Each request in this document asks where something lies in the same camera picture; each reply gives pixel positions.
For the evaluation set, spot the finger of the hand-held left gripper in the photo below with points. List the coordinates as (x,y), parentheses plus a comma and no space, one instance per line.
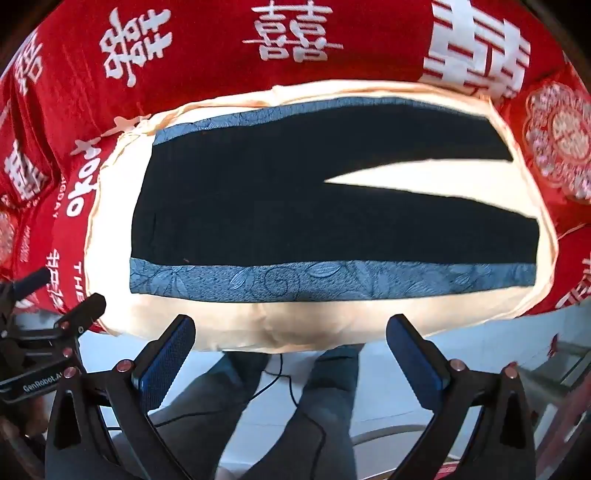
(85,309)
(32,281)

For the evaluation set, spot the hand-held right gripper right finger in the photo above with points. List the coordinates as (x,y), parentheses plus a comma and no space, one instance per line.
(415,364)

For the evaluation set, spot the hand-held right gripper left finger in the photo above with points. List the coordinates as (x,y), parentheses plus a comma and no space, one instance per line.
(166,364)

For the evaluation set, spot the black pants with blue stripes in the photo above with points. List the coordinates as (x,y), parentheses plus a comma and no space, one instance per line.
(231,207)

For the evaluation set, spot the person's left leg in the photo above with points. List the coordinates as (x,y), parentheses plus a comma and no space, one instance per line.
(221,401)

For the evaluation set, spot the person's leg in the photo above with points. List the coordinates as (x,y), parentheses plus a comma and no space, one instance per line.
(221,401)
(328,392)

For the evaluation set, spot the person's right leg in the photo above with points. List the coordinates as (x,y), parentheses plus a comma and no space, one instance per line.
(328,392)

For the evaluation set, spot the cream cloth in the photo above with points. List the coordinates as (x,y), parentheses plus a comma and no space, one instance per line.
(277,323)

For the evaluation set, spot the red printed blanket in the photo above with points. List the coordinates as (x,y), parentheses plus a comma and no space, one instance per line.
(184,69)

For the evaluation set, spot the red floral embroidered pillow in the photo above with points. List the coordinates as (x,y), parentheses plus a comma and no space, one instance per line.
(558,134)

